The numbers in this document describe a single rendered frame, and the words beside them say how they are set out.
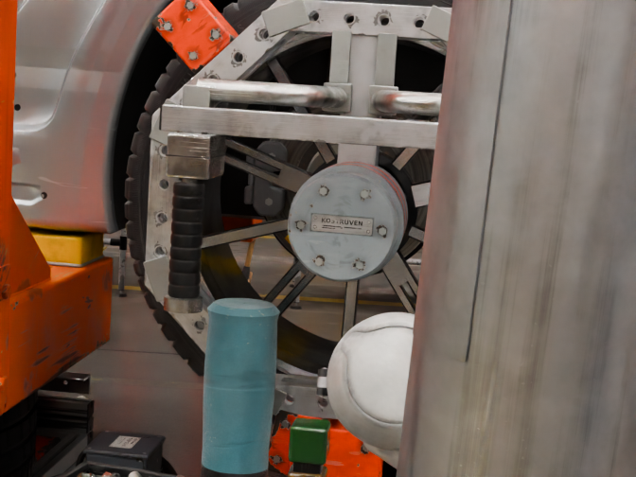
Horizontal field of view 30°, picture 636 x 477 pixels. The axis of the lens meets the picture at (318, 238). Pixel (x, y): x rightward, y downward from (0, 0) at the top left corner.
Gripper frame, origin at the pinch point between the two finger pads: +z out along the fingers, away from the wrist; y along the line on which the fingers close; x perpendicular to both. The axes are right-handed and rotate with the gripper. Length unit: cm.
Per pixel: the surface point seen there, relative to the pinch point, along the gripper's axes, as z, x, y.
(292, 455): 0.4, 7.5, 8.5
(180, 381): 279, -4, 58
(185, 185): 4.5, -21.0, 22.7
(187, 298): 8.1, -8.8, 21.9
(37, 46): 69, -55, 59
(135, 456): 62, 12, 35
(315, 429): -0.4, 4.6, 6.4
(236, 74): 22.4, -39.2, 20.1
